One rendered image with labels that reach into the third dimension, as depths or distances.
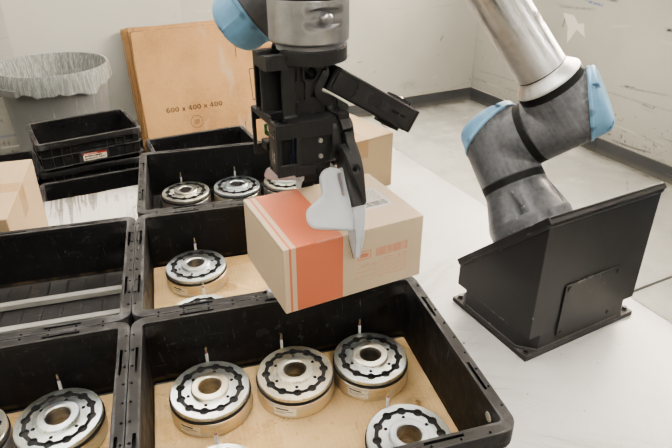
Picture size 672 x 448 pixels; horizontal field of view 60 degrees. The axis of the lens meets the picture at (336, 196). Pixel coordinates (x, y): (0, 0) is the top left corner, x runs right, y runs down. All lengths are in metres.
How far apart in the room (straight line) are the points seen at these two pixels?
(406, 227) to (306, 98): 0.17
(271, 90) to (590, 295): 0.77
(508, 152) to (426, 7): 3.50
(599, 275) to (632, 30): 2.85
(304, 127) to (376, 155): 1.07
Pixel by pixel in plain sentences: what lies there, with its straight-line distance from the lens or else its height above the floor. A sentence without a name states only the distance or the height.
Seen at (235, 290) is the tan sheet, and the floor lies 0.83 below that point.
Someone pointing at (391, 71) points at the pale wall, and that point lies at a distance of 4.45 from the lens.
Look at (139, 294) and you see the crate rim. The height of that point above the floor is 0.93.
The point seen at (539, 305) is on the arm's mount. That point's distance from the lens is 1.05.
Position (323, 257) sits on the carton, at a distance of 0.58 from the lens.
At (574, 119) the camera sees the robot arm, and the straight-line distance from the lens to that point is 1.04.
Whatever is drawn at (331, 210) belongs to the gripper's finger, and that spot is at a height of 1.16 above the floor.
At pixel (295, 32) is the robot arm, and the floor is 1.32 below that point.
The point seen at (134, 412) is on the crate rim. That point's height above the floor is 0.93.
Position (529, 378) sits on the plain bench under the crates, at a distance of 1.08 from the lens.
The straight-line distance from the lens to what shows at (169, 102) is 3.64.
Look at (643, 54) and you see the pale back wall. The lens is 3.83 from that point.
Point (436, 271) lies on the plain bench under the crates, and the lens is 1.30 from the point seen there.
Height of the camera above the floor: 1.42
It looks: 27 degrees down
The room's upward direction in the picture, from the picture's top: straight up
